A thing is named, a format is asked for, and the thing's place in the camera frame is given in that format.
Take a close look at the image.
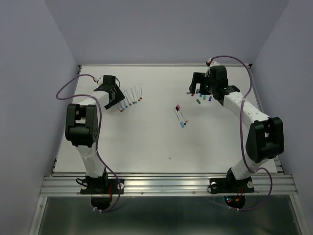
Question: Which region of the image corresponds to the teal green marker pen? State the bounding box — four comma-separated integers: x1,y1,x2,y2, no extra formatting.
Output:
131,88,137,104

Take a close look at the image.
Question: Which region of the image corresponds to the black marker pen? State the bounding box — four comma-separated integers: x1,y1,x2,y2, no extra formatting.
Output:
175,106,186,125

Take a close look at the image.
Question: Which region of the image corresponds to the dark blue marker pen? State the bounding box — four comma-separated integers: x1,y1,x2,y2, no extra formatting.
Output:
125,89,133,106

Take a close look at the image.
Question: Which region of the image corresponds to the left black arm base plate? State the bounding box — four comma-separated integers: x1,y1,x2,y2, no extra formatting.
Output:
80,178,125,195

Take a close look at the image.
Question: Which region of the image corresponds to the light blue marker pen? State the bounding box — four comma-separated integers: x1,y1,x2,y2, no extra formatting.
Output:
123,99,128,108

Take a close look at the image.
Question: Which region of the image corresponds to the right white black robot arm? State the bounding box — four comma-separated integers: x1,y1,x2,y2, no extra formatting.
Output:
189,65,285,191

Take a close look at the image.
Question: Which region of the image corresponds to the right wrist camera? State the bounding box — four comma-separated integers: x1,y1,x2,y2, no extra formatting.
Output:
205,58,220,70

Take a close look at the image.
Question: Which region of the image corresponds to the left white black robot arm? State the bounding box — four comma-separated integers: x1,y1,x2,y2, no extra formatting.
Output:
65,75,125,193

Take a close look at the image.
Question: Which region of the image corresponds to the dark red marker pen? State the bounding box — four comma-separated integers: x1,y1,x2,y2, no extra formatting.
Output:
118,103,125,112

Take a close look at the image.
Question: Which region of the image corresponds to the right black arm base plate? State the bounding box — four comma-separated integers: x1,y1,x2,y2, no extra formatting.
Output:
210,177,254,194

